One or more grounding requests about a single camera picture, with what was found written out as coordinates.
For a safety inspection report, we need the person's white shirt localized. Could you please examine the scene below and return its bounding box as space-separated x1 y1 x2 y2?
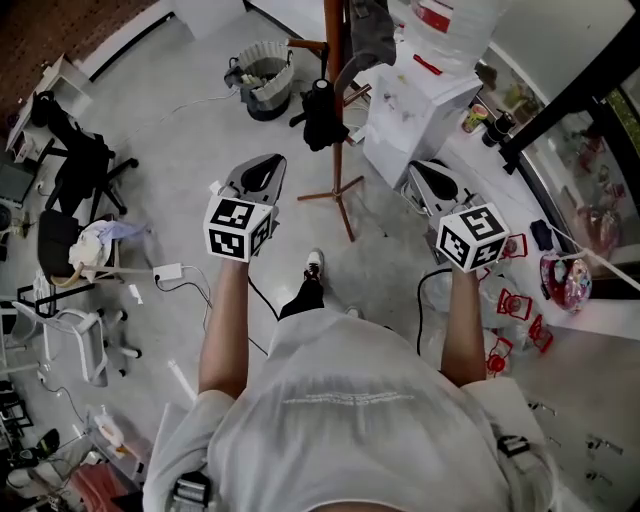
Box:
142 307 560 512

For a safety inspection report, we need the colourful patterned bag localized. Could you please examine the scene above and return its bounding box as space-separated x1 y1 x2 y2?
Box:
538 252 594 314

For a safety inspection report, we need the dark small cloth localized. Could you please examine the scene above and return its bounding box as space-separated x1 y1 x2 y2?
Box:
529 219 556 252

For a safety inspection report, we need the black chair with armrests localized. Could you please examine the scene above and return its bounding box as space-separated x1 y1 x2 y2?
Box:
17 209 125 317

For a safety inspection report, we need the brown wooden coat stand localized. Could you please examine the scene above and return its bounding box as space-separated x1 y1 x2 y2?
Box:
285 0 374 244

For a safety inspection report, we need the white power adapter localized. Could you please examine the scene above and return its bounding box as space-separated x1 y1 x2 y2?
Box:
152 263 185 287

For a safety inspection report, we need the black window frame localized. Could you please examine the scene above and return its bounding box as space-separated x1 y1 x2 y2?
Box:
497 0 640 176

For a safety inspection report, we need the colourful paper cup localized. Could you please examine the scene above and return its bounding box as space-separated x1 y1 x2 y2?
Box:
460 103 489 135

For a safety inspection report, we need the thin black cable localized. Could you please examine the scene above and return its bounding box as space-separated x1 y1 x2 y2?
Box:
247 275 280 357

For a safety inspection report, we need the white office chair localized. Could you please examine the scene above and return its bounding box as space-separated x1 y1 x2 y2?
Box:
12 299 143 389

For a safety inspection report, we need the red flat tool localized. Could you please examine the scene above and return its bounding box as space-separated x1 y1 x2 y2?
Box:
412 53 444 77

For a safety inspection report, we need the grey strap buckle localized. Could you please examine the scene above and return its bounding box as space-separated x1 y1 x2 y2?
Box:
169 470 214 512

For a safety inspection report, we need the person's white shoe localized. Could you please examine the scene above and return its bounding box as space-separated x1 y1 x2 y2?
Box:
303 248 326 281

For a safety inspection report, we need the white desk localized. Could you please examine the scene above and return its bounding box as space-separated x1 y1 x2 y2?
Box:
4 53 94 164

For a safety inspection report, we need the black strap buckle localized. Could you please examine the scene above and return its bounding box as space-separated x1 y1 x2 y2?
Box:
495 434 531 459

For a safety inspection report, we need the grey fabric basket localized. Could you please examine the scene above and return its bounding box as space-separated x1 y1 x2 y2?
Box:
223 40 297 123

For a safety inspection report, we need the grey hanging cloth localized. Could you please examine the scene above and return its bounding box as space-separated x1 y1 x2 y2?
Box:
348 0 399 72

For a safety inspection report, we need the black office chair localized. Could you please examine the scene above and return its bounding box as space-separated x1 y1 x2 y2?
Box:
29 90 140 222

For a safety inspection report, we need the black tumbler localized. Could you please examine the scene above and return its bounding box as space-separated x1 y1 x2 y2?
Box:
481 109 516 149

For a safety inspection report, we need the black umbrella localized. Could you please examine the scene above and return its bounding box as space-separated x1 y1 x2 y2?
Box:
288 77 351 153

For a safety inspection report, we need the person's left forearm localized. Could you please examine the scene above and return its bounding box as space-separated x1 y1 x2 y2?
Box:
198 258 251 400

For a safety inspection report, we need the white floor cable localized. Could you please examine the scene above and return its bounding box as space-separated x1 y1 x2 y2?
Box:
112 87 241 151

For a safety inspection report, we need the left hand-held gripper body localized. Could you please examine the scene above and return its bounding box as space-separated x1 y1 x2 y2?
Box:
203 153 289 263

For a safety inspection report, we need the black floor cable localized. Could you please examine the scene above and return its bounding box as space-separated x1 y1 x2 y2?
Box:
415 267 454 357

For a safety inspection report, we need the white cabinet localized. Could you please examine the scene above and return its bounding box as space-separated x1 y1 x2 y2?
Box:
362 68 484 190

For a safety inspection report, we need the person's black trouser leg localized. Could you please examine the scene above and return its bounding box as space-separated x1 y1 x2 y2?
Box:
278 269 326 321

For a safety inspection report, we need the pile of pale clothes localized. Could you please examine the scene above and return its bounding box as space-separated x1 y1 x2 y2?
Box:
68 219 147 282

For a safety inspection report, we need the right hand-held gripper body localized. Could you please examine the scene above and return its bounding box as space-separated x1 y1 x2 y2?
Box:
407 159 511 274

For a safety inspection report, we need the person's right forearm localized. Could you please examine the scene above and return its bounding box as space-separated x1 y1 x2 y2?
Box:
438 268 489 387

